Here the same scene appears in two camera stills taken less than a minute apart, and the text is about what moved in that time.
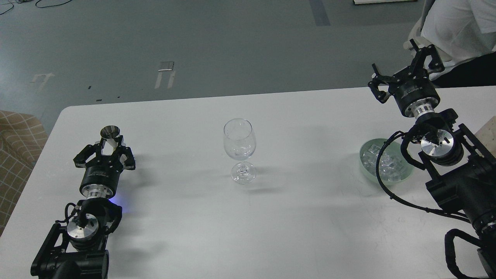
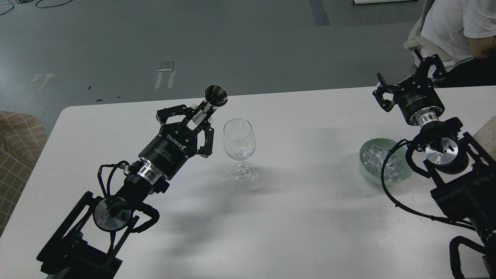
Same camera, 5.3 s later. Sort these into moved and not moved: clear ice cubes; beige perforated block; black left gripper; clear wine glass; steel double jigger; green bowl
Moved: black left gripper; steel double jigger
Not moved: clear wine glass; green bowl; clear ice cubes; beige perforated block
